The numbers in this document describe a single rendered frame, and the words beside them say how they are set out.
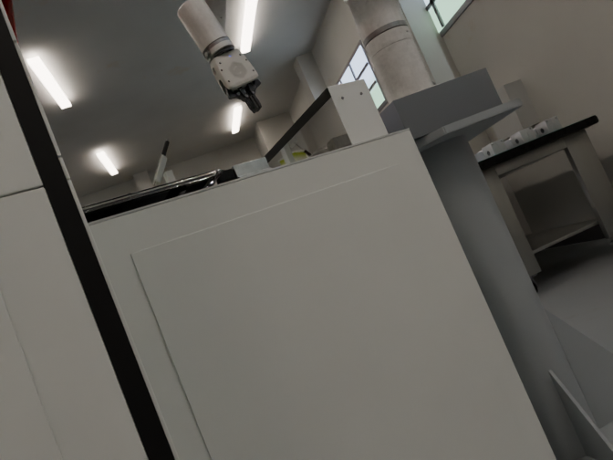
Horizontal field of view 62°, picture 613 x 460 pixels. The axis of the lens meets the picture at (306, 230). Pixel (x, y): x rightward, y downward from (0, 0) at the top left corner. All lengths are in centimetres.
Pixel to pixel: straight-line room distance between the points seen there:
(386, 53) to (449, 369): 77
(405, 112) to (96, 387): 89
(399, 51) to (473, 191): 38
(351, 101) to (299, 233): 34
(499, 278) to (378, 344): 49
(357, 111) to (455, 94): 30
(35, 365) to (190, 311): 27
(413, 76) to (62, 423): 107
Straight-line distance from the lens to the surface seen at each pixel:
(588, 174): 358
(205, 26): 147
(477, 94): 129
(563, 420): 137
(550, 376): 133
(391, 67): 133
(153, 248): 75
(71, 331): 53
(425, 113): 121
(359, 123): 104
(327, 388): 82
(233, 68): 143
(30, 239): 55
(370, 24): 136
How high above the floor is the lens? 64
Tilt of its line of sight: 4 degrees up
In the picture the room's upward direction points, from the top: 23 degrees counter-clockwise
